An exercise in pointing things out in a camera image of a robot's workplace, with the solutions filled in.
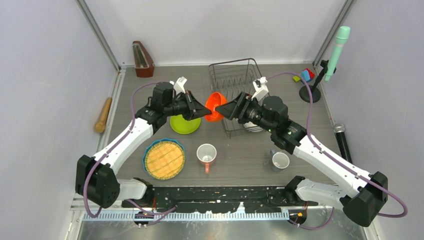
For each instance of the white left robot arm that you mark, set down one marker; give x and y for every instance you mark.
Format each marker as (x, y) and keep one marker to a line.
(96, 176)

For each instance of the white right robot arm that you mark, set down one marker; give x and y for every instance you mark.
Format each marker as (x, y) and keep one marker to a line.
(358, 193)

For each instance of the brown wooden metronome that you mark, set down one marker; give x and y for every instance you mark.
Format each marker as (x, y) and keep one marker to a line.
(144, 64)

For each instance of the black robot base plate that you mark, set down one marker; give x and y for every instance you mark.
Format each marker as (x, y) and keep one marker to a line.
(221, 199)

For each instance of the grey mug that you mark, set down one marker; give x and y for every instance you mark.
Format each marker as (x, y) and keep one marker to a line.
(279, 161)

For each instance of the white bowl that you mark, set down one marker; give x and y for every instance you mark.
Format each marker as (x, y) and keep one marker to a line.
(251, 127)

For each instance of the lime green plate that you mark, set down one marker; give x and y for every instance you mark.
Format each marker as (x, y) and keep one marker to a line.
(182, 126)

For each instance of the black microphone stand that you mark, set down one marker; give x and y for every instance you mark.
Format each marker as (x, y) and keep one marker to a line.
(315, 92)

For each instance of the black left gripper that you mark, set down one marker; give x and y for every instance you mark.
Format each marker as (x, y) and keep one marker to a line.
(194, 108)

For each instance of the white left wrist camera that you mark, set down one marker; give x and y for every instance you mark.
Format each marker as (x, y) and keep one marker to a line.
(179, 85)

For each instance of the mint green microphone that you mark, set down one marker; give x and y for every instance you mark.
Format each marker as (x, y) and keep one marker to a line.
(341, 38)

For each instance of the colourful toy blocks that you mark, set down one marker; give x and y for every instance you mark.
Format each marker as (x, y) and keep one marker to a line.
(306, 74)

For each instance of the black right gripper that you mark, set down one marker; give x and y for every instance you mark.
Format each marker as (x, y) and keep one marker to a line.
(245, 102)

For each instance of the blue plate with bamboo mat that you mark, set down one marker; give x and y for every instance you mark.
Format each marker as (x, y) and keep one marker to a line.
(164, 159)

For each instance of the black handheld microphone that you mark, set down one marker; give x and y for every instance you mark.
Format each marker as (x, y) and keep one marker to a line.
(340, 136)

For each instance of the pink floral mug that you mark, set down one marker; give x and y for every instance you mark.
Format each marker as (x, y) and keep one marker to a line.
(206, 154)

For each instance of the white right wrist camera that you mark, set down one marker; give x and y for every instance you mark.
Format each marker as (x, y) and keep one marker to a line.
(261, 89)

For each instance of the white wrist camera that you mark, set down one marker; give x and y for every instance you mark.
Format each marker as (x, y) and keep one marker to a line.
(261, 89)
(179, 85)

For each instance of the orange plastic bowl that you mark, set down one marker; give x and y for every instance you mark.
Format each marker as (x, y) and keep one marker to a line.
(215, 99)

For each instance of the wooden rolling pin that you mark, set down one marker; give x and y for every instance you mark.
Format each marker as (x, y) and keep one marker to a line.
(100, 125)

